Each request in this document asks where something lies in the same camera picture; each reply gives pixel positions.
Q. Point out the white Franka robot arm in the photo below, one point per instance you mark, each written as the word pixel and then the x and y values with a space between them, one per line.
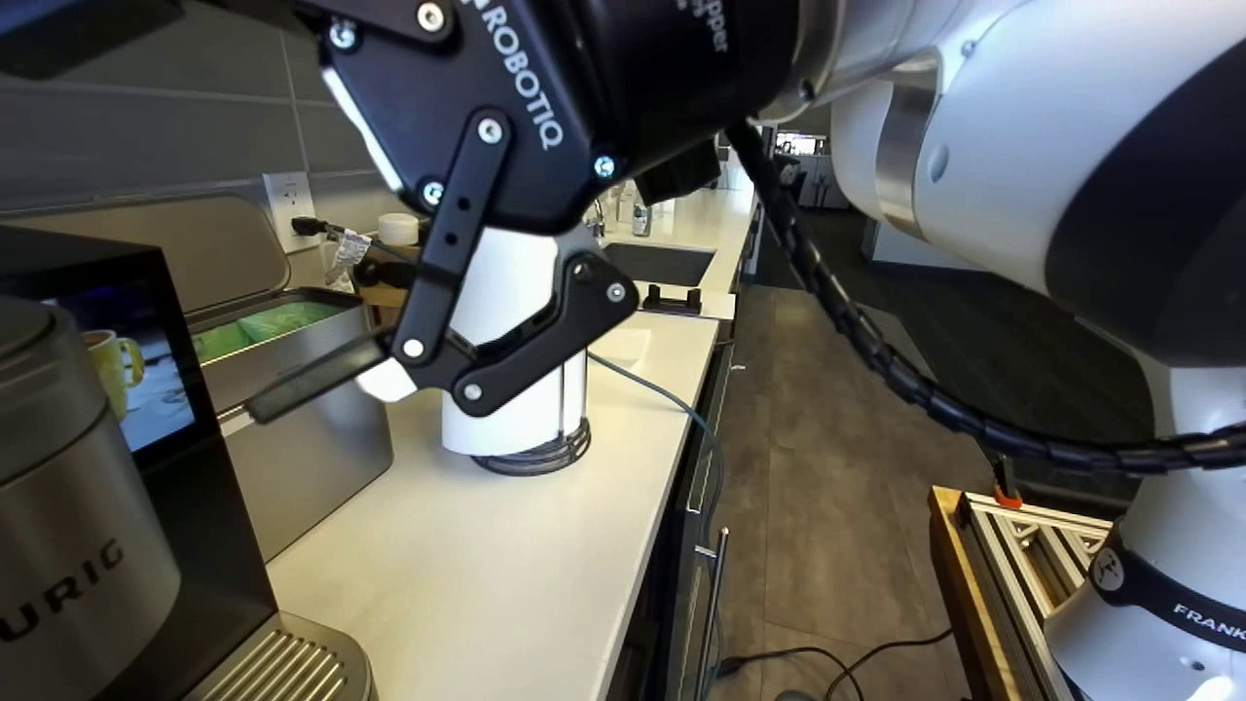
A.
pixel 1037 102

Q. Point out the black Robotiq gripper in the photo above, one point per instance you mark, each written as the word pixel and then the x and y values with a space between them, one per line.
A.
pixel 584 81

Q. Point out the white wall power outlet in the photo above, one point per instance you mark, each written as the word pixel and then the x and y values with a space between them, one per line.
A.
pixel 288 195

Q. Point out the white paper towel roll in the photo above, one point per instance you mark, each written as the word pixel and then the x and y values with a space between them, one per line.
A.
pixel 517 279

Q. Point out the dark base cabinet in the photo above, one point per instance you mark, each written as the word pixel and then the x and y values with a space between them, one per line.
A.
pixel 673 548

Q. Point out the black silver Keurig coffeemaker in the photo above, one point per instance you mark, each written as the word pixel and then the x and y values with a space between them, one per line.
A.
pixel 64 548

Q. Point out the aluminium and wood robot stand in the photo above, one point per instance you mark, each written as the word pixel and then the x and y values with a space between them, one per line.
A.
pixel 1012 569

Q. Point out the black countertop sink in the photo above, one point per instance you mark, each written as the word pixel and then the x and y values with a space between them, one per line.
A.
pixel 659 261

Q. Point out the small white bowl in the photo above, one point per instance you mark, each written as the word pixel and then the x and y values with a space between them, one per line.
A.
pixel 397 229

